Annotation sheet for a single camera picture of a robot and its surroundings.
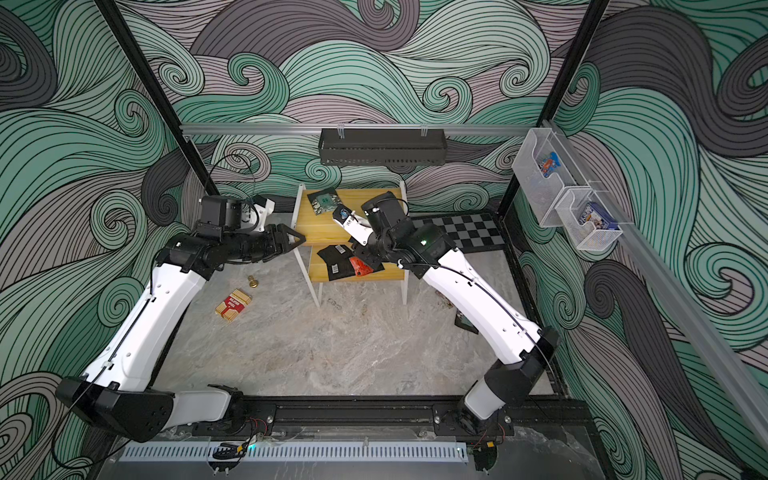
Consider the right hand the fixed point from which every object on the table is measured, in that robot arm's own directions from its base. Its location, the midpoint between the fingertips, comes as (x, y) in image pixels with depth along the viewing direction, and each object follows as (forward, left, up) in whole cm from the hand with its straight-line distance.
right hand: (368, 235), depth 71 cm
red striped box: (-2, +44, -30) cm, 53 cm away
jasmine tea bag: (+12, +12, +1) cm, 17 cm away
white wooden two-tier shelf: (+10, +14, -16) cm, 24 cm away
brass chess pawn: (+6, +40, -31) cm, 51 cm away
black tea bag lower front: (+4, +9, -17) cm, 19 cm away
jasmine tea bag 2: (-8, -28, -33) cm, 44 cm away
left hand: (-1, +17, 0) cm, 17 cm away
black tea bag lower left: (+10, +10, -17) cm, 22 cm away
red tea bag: (+2, +3, -16) cm, 16 cm away
